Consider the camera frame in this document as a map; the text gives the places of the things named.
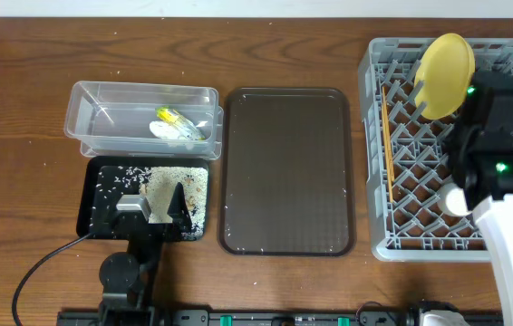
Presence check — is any small white cup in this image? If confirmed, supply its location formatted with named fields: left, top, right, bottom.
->
left=437, top=183, right=471, bottom=217

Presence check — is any white tissue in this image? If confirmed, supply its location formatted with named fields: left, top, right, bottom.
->
left=149, top=120, right=187, bottom=140

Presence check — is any green yellow snack wrapper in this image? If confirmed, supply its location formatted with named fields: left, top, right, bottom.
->
left=156, top=106, right=206, bottom=140

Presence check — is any yellow plate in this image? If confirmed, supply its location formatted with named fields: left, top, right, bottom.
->
left=414, top=34, right=475, bottom=120

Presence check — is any wooden chopstick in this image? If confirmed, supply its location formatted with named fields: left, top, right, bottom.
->
left=381, top=86, right=395, bottom=204

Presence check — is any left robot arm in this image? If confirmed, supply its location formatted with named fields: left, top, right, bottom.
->
left=97, top=183, right=192, bottom=325

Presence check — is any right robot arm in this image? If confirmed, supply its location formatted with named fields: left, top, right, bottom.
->
left=445, top=71, right=513, bottom=325

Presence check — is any grey dishwasher rack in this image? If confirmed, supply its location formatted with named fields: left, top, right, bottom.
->
left=358, top=38, right=489, bottom=263

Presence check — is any pile of rice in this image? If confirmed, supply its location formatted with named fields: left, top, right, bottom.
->
left=92, top=165, right=209, bottom=240

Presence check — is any black plastic tray bin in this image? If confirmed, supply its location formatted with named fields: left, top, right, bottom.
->
left=76, top=157, right=208, bottom=240

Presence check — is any clear plastic bin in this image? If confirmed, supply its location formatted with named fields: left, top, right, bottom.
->
left=64, top=81, right=224, bottom=160

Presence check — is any dark brown serving tray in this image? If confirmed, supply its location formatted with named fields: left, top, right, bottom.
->
left=218, top=87, right=356, bottom=257

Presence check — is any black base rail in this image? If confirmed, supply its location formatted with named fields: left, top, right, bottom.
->
left=55, top=307, right=505, bottom=326

